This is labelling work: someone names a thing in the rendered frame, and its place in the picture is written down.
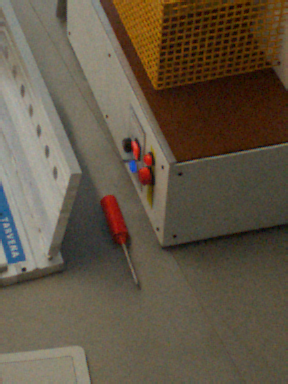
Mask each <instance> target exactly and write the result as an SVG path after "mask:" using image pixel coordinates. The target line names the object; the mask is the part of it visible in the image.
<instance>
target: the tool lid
mask: <svg viewBox="0 0 288 384"><path fill-rule="evenodd" d="M0 130H1V133H2V136H3V138H4V139H6V142H7V143H8V146H9V149H10V151H13V153H14V156H15V159H16V165H15V166H16V168H17V171H18V174H19V177H20V180H21V181H22V184H23V187H24V188H23V192H24V195H25V201H26V204H27V206H28V209H29V212H30V215H31V217H32V218H34V221H35V223H36V226H37V229H38V232H41V233H42V236H43V238H44V241H45V243H44V251H45V254H46V257H52V256H58V252H59V248H60V245H61V241H62V238H64V234H65V231H66V227H67V224H68V220H69V217H70V213H71V210H72V206H73V203H74V199H75V196H76V192H77V190H78V186H79V183H80V179H81V176H82V171H81V169H80V166H79V165H78V162H77V160H76V157H75V155H74V153H73V150H72V148H71V145H70V143H69V141H68V139H67V136H66V134H65V132H64V129H63V127H62V122H61V119H60V118H59V115H58V113H57V111H56V108H55V106H54V103H53V101H52V98H51V96H50V93H49V91H48V88H47V86H45V84H44V81H43V79H42V76H41V74H40V71H39V69H38V66H37V64H36V62H35V59H34V57H33V54H32V52H31V49H30V47H29V44H27V42H26V40H25V37H24V35H23V32H22V30H21V26H20V24H19V21H18V19H17V18H16V17H15V14H14V12H13V9H12V6H11V3H10V1H9V0H0ZM49 150H50V154H49Z"/></svg>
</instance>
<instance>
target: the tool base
mask: <svg viewBox="0 0 288 384"><path fill-rule="evenodd" d="M15 165H16V159H15V156H14V153H13V151H10V149H9V146H8V143H7V142H6V139H4V138H3V136H2V133H1V130H0V177H1V180H2V183H3V186H4V189H5V192H6V195H7V197H8V200H9V203H10V206H11V208H12V211H13V214H14V217H15V220H16V223H17V226H18V229H19V232H20V234H19V235H20V238H21V240H22V243H23V246H24V249H25V252H26V256H27V262H25V263H20V264H14V265H10V266H8V271H5V272H0V286H5V285H10V284H14V283H19V282H24V280H28V279H33V278H37V277H43V276H48V275H51V274H52V273H57V272H61V271H63V264H64V263H63V260H62V257H61V255H60V252H58V256H52V257H46V254H45V251H44V243H45V241H44V238H43V236H42V233H41V232H38V229H37V226H36V223H35V221H34V218H32V217H31V215H30V212H29V209H28V206H27V204H26V201H25V195H24V192H23V188H24V187H23V184H22V181H21V180H20V177H19V174H18V171H17V168H16V166H15ZM23 267H26V268H27V271H25V272H22V271H21V268H23Z"/></svg>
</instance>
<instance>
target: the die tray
mask: <svg viewBox="0 0 288 384"><path fill-rule="evenodd" d="M0 384H90V379H89V373H88V368H87V363H86V357H85V352H84V350H83V349H82V348H81V347H78V346H74V347H65V348H57V349H47V350H38V351H30V352H21V353H13V354H0Z"/></svg>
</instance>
